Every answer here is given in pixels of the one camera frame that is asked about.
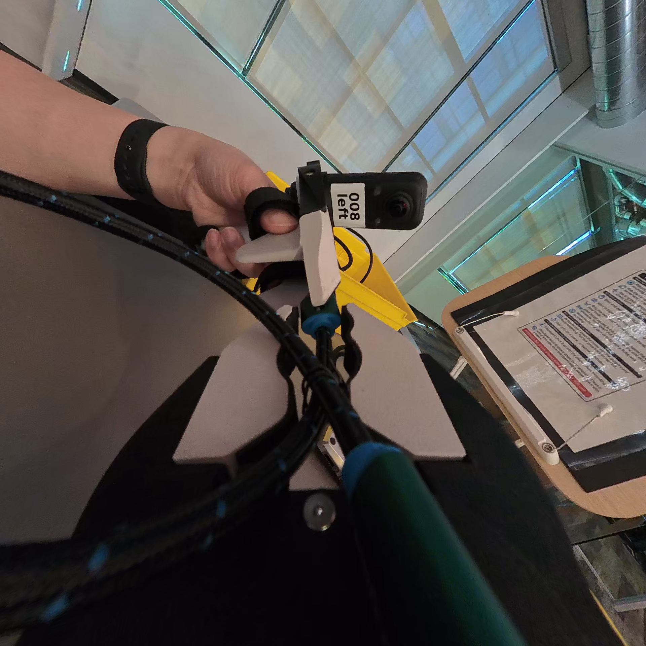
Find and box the glass partition window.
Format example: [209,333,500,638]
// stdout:
[161,0,561,175]

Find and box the black braided hdmi cable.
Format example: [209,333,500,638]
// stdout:
[0,169,528,646]

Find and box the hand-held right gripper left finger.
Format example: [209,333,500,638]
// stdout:
[173,305,303,462]

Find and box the instruction sign stand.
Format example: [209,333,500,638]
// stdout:
[441,237,646,521]

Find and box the person's left forearm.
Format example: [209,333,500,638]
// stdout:
[0,50,127,200]

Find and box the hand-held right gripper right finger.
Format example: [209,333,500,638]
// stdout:
[339,305,468,461]

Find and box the person's left hand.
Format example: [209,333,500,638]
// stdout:
[146,126,299,278]

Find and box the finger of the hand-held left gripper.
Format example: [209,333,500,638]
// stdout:
[299,208,342,308]

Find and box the round silver ventilation duct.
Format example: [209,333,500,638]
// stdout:
[585,0,646,127]

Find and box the black wristband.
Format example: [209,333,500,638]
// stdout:
[114,119,170,203]

